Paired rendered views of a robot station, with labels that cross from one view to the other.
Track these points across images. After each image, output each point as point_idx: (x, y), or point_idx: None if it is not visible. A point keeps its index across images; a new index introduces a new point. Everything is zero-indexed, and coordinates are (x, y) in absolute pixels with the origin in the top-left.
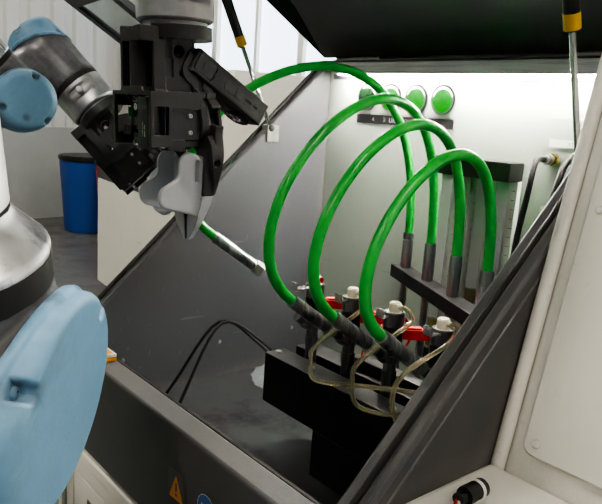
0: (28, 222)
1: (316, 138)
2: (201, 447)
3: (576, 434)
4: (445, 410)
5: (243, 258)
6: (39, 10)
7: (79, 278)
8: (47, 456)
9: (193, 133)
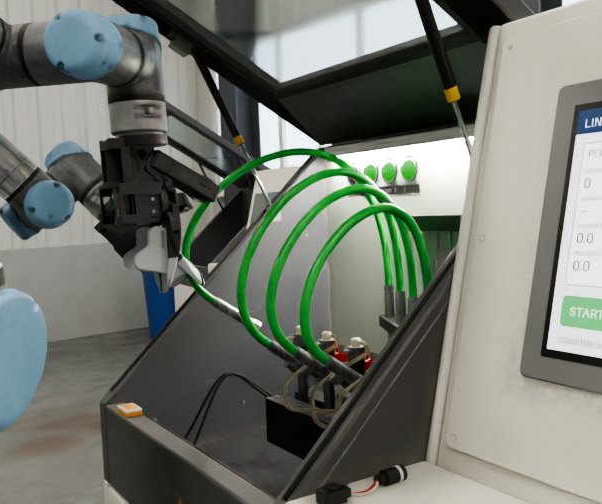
0: None
1: (273, 209)
2: (193, 467)
3: (479, 423)
4: (367, 410)
5: (240, 318)
6: None
7: None
8: None
9: (156, 211)
